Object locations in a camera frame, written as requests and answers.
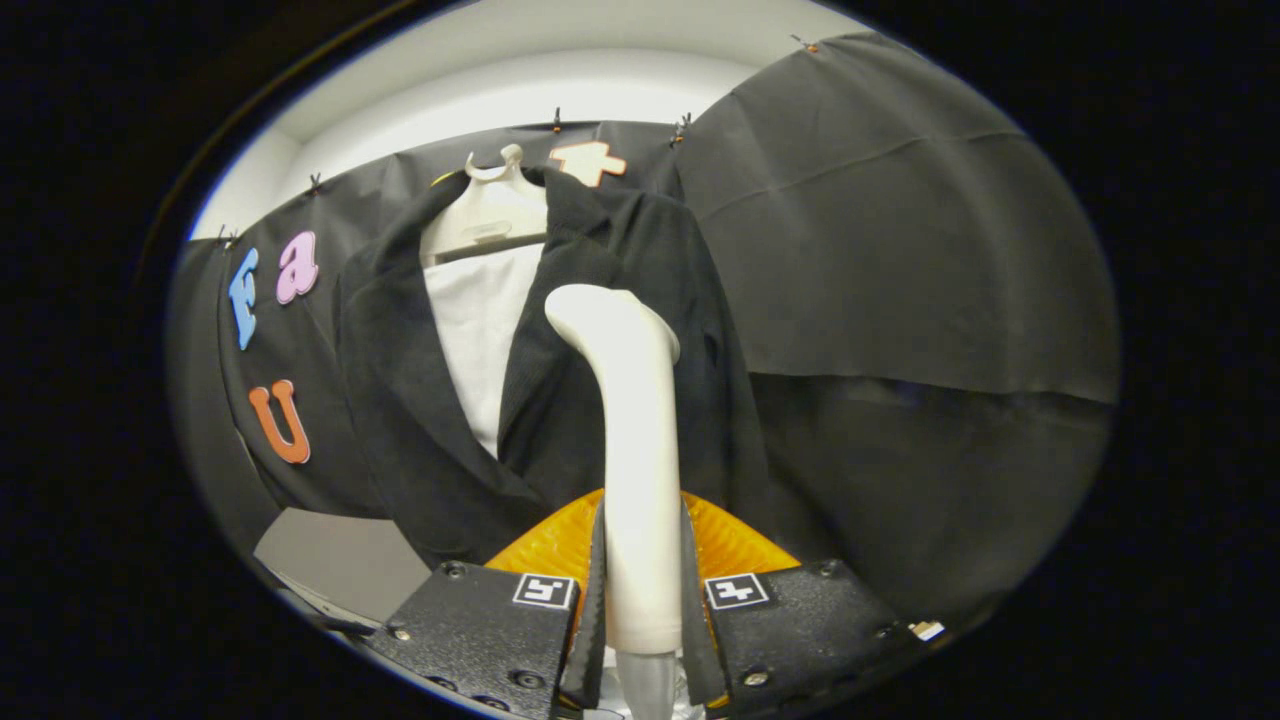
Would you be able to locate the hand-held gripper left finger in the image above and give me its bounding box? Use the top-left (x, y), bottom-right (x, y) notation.
top-left (365, 488), bottom-right (607, 720)

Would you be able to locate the black blazer jacket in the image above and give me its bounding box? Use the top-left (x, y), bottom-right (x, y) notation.
top-left (335, 168), bottom-right (791, 569)

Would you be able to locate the white plastic hanger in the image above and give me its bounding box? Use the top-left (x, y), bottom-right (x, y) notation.
top-left (420, 143), bottom-right (549, 269)

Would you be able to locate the white garment steamer head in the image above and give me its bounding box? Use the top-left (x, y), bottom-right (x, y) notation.
top-left (544, 284), bottom-right (685, 656)

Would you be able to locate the grey metal cabinet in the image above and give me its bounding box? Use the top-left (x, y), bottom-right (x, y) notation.
top-left (253, 507), bottom-right (433, 636)

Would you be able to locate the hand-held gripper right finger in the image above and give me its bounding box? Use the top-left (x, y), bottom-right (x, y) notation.
top-left (680, 490), bottom-right (923, 720)

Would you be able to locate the black backdrop cloth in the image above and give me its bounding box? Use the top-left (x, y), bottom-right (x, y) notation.
top-left (168, 30), bottom-right (1121, 626)

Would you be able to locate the white shirt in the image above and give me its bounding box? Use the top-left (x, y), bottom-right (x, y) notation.
top-left (425, 243), bottom-right (546, 459)

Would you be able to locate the row of small backdrop clips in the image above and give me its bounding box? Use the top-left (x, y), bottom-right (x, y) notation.
top-left (215, 35), bottom-right (821, 251)

